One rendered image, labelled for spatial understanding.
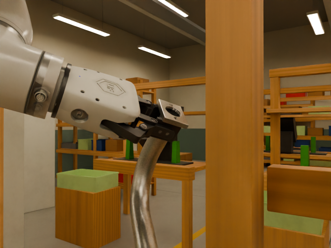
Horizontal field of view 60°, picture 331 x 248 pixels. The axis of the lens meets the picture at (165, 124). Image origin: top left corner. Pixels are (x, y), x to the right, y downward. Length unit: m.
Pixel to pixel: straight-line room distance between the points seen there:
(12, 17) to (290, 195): 0.55
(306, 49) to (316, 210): 10.01
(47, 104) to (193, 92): 11.27
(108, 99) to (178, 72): 11.73
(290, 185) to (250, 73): 0.23
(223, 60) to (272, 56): 10.17
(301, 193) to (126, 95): 0.39
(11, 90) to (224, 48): 0.37
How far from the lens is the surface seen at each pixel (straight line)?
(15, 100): 0.38
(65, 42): 8.54
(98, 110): 0.36
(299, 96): 7.24
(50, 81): 0.36
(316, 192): 0.61
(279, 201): 0.62
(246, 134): 0.53
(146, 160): 0.46
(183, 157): 9.18
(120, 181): 5.70
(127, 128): 0.37
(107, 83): 0.41
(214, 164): 0.55
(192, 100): 11.60
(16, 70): 0.37
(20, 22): 0.45
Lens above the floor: 1.36
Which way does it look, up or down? level
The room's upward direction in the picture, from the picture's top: straight up
